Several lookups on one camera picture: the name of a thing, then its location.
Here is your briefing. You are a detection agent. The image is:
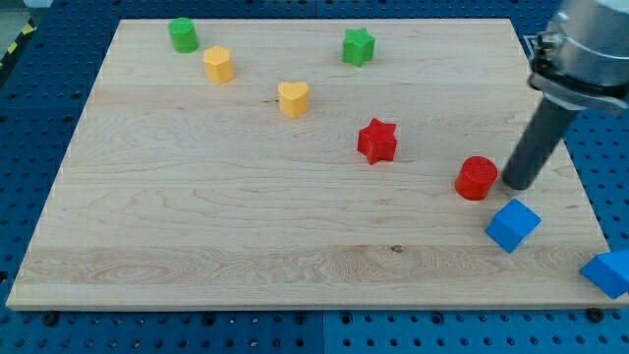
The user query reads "yellow pentagon block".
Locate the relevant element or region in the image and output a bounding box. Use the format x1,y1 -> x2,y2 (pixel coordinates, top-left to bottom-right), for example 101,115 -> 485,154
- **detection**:
202,46 -> 235,85

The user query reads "blue cube block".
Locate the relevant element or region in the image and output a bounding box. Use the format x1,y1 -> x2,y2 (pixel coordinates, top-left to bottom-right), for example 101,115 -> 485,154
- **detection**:
486,199 -> 542,253

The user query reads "blue triangular block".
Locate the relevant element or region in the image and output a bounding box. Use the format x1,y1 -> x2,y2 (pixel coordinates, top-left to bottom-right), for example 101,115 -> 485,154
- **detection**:
580,250 -> 628,299

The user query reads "red star block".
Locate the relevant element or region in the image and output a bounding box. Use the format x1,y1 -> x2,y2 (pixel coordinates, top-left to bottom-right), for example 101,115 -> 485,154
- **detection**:
357,118 -> 397,164

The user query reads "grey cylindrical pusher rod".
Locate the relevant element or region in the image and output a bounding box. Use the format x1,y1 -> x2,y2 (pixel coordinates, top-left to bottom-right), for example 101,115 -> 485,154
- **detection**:
502,98 -> 578,191

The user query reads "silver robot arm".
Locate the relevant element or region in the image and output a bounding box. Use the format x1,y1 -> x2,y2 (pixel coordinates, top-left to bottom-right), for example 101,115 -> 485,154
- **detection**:
529,0 -> 628,116

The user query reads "green cylinder block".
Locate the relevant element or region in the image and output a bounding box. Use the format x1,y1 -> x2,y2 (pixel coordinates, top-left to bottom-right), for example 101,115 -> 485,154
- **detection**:
168,18 -> 199,53

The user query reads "red cylinder block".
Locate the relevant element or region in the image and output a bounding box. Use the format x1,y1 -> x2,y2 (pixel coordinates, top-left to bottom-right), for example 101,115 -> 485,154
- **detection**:
454,155 -> 498,201

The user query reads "yellow heart block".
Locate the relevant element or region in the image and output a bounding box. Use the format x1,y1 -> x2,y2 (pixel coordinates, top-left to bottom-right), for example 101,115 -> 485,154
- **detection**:
277,82 -> 310,118

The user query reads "green star block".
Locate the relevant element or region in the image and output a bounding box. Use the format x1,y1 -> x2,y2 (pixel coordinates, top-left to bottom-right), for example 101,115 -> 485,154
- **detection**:
342,28 -> 375,67

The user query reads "wooden board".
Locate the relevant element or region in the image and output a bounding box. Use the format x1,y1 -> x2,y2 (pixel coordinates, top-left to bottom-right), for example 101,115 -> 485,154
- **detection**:
7,19 -> 628,312

